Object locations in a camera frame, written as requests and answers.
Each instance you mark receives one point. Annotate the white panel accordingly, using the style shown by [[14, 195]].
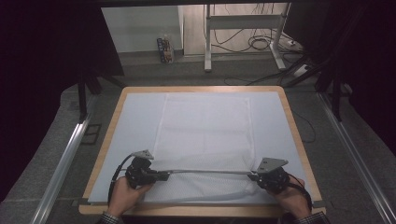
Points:
[[140, 28]]

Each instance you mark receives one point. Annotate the white metal desk frame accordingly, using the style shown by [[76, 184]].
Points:
[[243, 21]]

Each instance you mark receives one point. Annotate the white cloth with grey band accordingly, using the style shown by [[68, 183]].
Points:
[[204, 130]]

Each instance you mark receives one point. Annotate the person's left hand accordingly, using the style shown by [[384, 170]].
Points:
[[124, 196]]

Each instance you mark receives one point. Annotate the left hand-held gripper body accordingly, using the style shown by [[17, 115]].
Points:
[[140, 174]]

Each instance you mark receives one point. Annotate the pack of bottles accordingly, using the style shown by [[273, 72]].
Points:
[[165, 49]]

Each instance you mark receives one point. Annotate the wooden table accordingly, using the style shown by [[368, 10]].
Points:
[[202, 211]]

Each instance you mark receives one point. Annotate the black stand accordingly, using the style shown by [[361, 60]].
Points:
[[82, 96], [336, 96]]

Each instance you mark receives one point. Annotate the aluminium rail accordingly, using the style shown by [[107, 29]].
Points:
[[358, 158], [59, 174]]

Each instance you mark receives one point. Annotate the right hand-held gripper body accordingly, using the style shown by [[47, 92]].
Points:
[[274, 177]]

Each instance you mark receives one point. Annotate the person's right hand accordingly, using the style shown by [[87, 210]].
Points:
[[291, 199]]

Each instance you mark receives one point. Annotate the white power strip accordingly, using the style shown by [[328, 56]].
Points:
[[300, 70]]

